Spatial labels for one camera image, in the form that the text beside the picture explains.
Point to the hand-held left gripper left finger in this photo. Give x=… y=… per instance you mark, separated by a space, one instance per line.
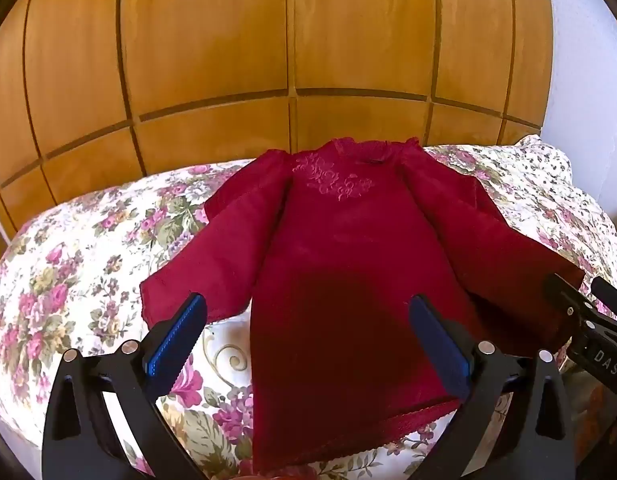
x=176 y=335

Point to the large-flower floral bedspread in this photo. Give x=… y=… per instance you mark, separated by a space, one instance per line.
x=88 y=260

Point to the small-print floral cloth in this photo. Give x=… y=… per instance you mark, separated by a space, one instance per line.
x=548 y=160

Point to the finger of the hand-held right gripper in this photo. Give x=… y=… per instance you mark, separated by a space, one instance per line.
x=563 y=295
x=611 y=297

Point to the wooden panelled wardrobe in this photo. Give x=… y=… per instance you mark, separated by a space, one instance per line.
x=213 y=35

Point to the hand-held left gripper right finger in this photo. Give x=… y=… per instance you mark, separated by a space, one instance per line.
x=438 y=350

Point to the dark red embroidered dress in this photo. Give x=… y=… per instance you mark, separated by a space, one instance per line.
x=338 y=260

